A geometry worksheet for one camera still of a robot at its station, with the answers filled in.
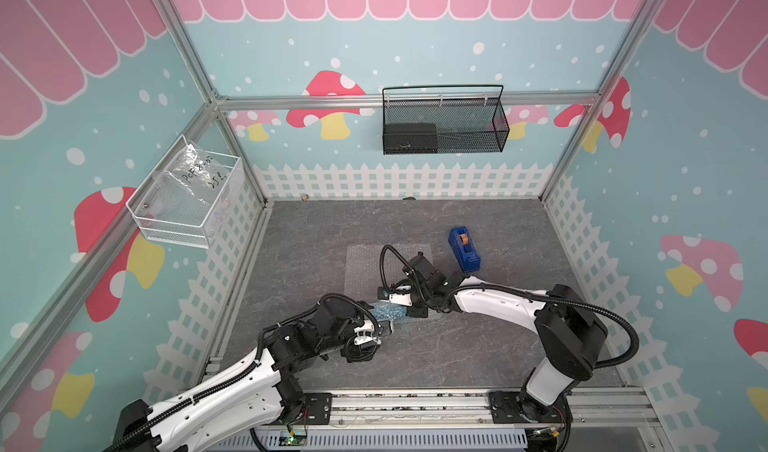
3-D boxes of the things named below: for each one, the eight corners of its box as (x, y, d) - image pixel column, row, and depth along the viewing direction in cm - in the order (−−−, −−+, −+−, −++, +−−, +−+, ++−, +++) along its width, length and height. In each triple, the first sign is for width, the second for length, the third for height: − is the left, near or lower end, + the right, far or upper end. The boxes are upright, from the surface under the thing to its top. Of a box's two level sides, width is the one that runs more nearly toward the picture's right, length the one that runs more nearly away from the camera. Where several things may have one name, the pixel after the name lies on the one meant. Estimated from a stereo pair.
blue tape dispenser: (463, 275, 100) (467, 264, 95) (448, 239, 110) (451, 228, 105) (478, 272, 101) (483, 261, 96) (462, 237, 111) (466, 225, 105)
